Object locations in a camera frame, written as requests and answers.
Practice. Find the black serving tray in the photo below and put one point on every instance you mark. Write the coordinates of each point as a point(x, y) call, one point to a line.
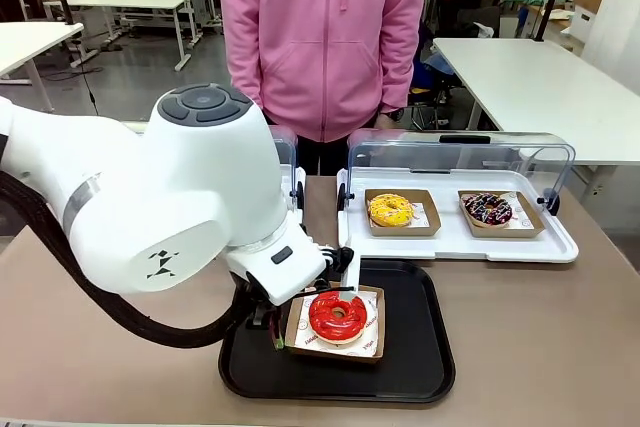
point(415, 347)

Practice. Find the black wristwatch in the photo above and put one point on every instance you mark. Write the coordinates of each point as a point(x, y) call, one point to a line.
point(396, 114)

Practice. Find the left white display case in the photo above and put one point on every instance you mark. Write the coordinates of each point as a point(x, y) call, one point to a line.
point(286, 147)

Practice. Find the red glazed donut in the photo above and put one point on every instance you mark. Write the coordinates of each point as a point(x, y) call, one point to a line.
point(325, 322)

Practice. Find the white storage box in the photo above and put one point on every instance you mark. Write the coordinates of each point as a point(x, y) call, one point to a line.
point(582, 22)

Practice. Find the person's left hand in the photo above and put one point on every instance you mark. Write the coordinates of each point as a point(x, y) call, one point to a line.
point(384, 122)

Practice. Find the person in pink hoodie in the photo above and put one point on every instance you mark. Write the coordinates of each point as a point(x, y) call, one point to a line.
point(325, 37)

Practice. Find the brown cardboard donut box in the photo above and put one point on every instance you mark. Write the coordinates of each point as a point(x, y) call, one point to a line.
point(370, 347)
point(427, 207)
point(527, 219)

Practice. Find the large white table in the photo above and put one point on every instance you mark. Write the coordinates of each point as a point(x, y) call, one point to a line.
point(525, 82)

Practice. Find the chocolate sprinkled donut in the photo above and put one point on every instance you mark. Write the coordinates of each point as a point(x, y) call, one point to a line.
point(475, 209)

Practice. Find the white bench table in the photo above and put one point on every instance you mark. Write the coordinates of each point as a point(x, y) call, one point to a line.
point(130, 2)

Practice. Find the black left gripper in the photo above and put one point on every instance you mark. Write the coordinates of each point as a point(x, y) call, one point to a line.
point(260, 304)

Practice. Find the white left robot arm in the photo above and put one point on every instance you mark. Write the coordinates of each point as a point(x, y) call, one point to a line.
point(175, 197)

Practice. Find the clear display lid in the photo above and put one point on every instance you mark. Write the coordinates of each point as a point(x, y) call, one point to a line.
point(500, 157)

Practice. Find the white table with black pole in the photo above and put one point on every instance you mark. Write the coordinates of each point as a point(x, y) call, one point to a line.
point(30, 44)

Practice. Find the yellow glazed donut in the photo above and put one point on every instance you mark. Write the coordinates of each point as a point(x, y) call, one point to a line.
point(382, 212)

